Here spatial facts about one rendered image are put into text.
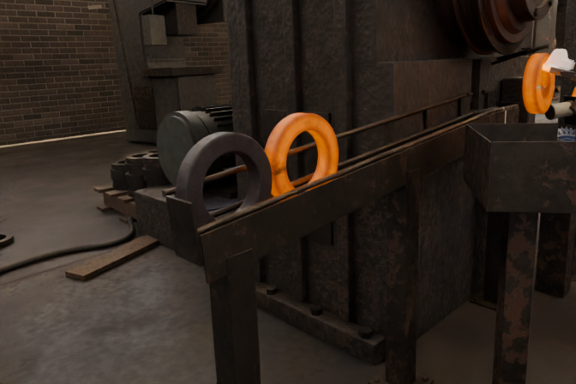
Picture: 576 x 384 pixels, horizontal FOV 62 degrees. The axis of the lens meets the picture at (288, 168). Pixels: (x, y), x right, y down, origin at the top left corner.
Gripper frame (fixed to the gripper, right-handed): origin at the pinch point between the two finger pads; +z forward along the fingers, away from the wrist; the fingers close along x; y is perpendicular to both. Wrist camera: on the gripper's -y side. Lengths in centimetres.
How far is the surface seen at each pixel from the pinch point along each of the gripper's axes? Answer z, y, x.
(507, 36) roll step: 16.4, 4.6, -14.7
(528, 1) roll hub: 12.3, 15.2, -11.5
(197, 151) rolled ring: 16, -13, 95
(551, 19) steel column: 277, -15, -861
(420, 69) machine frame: 25.4, -6.3, 15.0
